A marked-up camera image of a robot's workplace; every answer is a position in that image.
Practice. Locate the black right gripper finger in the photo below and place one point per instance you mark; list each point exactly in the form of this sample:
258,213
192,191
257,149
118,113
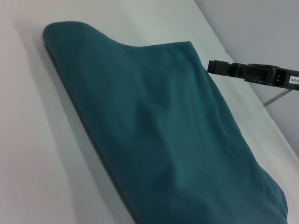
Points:
222,67

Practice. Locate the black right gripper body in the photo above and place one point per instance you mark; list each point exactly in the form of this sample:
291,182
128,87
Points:
273,77

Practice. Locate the teal blue FREE t-shirt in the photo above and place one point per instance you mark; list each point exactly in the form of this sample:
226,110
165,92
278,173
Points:
151,128

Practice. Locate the shiny metal pole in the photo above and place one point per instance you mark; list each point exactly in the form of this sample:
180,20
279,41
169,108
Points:
278,96

